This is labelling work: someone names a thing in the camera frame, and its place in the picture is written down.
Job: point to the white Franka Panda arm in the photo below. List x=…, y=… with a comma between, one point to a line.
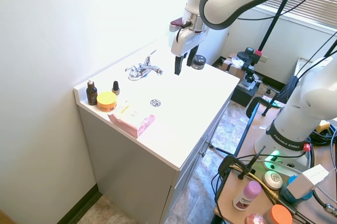
x=292, y=97

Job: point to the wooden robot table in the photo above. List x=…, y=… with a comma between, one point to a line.
x=263, y=161

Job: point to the pink capped deodorant stick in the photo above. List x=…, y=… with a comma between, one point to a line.
x=247, y=195

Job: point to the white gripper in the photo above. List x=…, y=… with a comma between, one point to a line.
x=184, y=40

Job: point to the brown dropper bottle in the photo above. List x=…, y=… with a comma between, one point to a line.
x=91, y=93

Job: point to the orange round lid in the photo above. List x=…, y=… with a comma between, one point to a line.
x=281, y=214

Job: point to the red wrist camera mount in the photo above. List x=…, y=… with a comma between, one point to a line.
x=177, y=21

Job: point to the black lidded clear jar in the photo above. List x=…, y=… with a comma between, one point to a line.
x=198, y=61

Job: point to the pink tissue packet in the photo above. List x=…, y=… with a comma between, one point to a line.
x=131, y=120

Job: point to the small dark nail polish bottle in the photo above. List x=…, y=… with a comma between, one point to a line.
x=115, y=88

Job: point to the black C clamp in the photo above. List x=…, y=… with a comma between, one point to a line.
x=263, y=104
x=234, y=166

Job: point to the yellow lidded orange jar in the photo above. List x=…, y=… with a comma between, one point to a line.
x=106, y=101

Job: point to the round white soap tin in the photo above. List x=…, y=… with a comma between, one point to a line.
x=273, y=180

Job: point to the chrome sink faucet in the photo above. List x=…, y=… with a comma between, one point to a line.
x=143, y=68

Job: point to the grey vanity cabinet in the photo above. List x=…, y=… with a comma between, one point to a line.
x=147, y=161

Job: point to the chrome sink drain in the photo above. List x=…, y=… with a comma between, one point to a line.
x=155, y=102

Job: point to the black camera stand pole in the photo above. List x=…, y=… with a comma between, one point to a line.
x=272, y=24

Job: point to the dark blue cloth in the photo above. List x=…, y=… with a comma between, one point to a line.
x=291, y=87

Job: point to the blue cup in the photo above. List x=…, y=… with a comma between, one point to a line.
x=295, y=195

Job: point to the white cardboard box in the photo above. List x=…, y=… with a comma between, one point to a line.
x=308, y=182

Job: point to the pink round soap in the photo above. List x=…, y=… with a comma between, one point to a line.
x=255, y=218

